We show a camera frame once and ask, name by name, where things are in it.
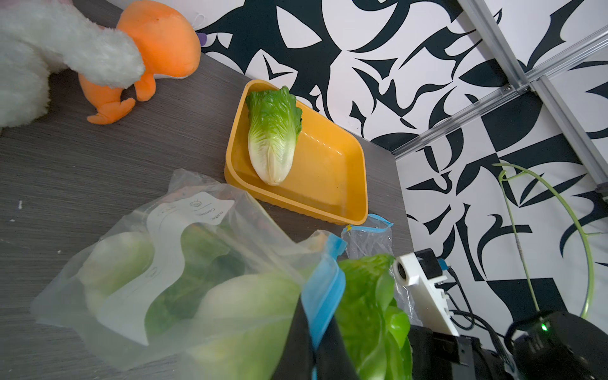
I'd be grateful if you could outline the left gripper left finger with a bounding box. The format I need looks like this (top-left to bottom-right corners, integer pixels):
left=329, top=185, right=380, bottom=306
left=271, top=299, right=315, bottom=380

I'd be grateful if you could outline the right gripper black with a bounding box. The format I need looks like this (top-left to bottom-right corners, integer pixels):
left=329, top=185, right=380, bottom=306
left=408, top=326, right=513, bottom=380

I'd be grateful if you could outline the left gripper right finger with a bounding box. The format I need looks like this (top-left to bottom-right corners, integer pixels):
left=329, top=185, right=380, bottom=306
left=315, top=318, right=359, bottom=380

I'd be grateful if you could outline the clear zipper bag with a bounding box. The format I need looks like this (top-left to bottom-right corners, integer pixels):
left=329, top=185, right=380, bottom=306
left=31, top=169, right=346, bottom=379
left=340, top=214, right=422, bottom=326

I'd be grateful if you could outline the yellow plastic tray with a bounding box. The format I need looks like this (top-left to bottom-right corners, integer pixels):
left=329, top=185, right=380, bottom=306
left=224, top=99, right=368, bottom=225

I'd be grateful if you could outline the chinese cabbage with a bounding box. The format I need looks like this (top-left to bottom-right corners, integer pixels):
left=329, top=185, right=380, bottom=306
left=335, top=254, right=413, bottom=379
left=78, top=223, right=245, bottom=337
left=245, top=86, right=302, bottom=186

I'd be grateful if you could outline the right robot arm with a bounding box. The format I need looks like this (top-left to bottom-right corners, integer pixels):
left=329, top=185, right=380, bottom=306
left=409, top=311, right=607, bottom=379

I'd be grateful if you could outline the orange plush toy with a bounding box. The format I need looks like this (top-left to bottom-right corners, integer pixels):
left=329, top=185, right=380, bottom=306
left=79, top=1, right=201, bottom=125

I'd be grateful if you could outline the white plush toy pink shirt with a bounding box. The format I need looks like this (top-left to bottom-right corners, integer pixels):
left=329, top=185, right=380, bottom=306
left=1, top=1, right=145, bottom=128

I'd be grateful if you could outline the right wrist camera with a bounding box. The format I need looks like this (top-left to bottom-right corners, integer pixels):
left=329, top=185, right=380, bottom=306
left=393, top=249, right=460, bottom=337

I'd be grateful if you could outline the green hose loop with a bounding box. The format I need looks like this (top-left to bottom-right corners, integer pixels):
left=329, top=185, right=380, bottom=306
left=493, top=162, right=595, bottom=319

